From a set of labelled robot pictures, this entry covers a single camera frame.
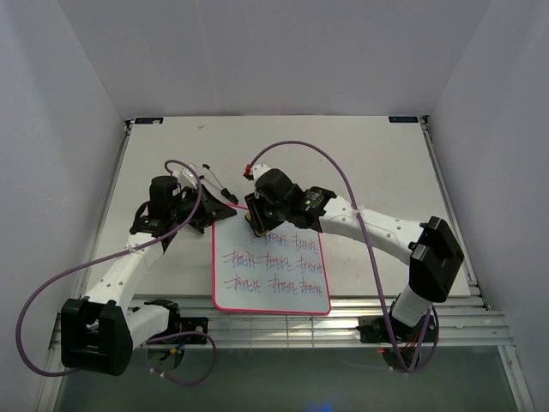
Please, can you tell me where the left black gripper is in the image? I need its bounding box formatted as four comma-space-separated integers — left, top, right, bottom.
171, 184, 238, 228

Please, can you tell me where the yellow whiteboard eraser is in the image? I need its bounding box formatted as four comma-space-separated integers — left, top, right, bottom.
244, 213, 267, 237

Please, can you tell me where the pink framed whiteboard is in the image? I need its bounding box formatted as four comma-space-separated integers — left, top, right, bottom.
212, 207, 331, 316

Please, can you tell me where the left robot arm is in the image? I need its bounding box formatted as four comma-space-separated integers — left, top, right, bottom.
61, 175, 237, 376

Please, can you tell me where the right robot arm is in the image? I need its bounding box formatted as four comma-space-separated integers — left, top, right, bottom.
244, 165, 464, 342

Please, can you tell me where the left table corner label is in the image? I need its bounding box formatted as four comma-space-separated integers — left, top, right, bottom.
134, 117, 164, 124

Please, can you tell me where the table corner label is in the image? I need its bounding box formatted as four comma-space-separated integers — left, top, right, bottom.
134, 117, 164, 124
388, 116, 419, 124

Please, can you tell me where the right table corner label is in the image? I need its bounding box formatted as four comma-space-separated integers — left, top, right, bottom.
388, 116, 419, 124

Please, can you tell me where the wire whiteboard stand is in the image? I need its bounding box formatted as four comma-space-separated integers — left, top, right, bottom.
190, 163, 239, 205

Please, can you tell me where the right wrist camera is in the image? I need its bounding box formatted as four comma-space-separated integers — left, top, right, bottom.
243, 164, 270, 182

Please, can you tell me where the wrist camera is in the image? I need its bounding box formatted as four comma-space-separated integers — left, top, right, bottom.
178, 163, 198, 189
243, 164, 270, 182

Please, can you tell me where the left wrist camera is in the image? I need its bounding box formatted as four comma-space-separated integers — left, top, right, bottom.
178, 163, 198, 189

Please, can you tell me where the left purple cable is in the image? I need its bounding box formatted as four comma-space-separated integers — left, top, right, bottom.
15, 159, 219, 386

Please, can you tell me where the purple cable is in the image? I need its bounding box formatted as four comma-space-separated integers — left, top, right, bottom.
248, 140, 440, 374
15, 159, 219, 386

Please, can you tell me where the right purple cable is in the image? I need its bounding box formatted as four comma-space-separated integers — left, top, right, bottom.
248, 140, 440, 374

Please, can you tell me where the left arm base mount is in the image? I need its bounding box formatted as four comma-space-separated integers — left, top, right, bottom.
160, 317, 209, 345

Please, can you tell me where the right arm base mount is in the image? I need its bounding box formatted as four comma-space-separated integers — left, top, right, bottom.
355, 316, 390, 343

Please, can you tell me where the aluminium rail frame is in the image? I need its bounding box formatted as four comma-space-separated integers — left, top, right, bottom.
47, 295, 516, 351

